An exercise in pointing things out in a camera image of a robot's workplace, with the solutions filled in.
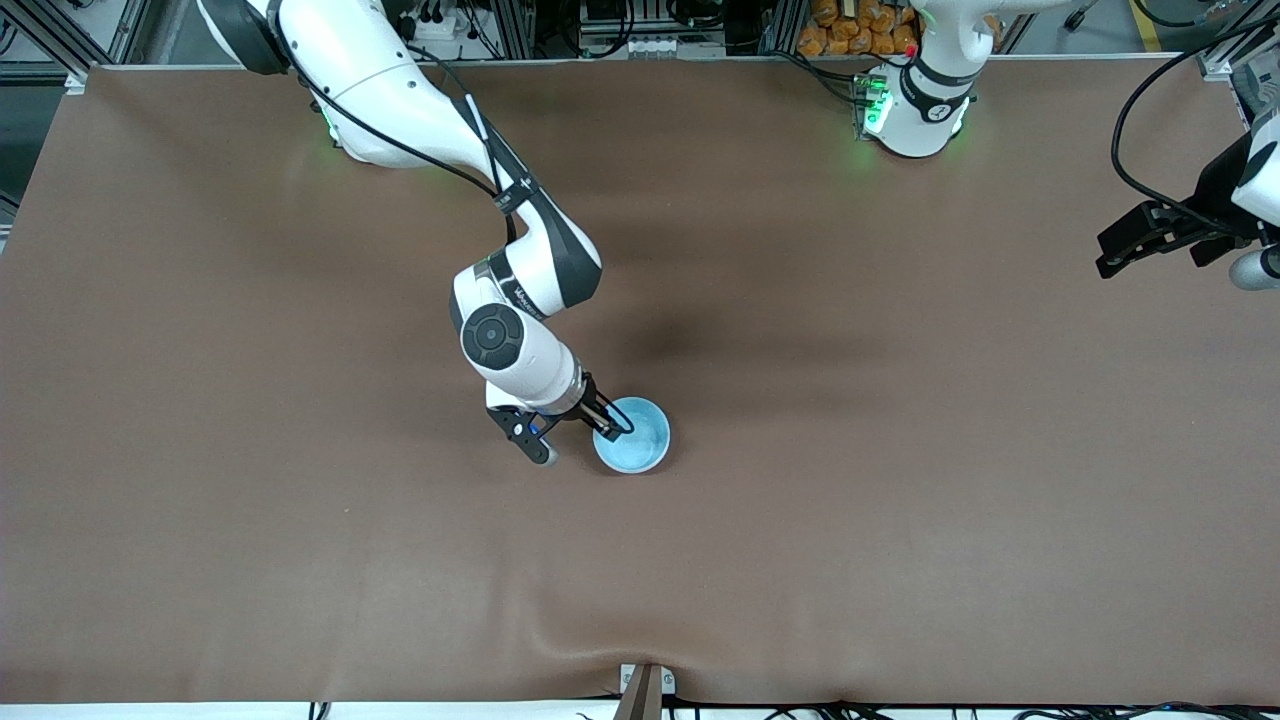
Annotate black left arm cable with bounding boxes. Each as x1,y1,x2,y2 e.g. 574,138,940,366
1111,15,1280,223

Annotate light blue bowl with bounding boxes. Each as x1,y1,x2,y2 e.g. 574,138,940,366
592,396,671,474

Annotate brown table mat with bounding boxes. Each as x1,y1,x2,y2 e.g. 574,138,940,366
0,55,1280,706

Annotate aluminium frame profile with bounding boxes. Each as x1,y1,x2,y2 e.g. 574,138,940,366
0,0,151,86
1195,0,1280,81
490,0,536,59
760,0,806,56

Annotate white socket block with plugs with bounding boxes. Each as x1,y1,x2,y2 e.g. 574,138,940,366
398,0,463,43

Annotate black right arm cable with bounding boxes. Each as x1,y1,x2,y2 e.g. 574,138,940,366
265,0,533,243

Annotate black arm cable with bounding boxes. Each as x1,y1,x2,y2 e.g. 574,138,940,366
265,0,533,243
1111,15,1280,223

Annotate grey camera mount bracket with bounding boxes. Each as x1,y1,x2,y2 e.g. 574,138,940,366
618,662,677,720

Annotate bag of orange items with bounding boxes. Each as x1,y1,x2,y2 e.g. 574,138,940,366
797,0,919,58

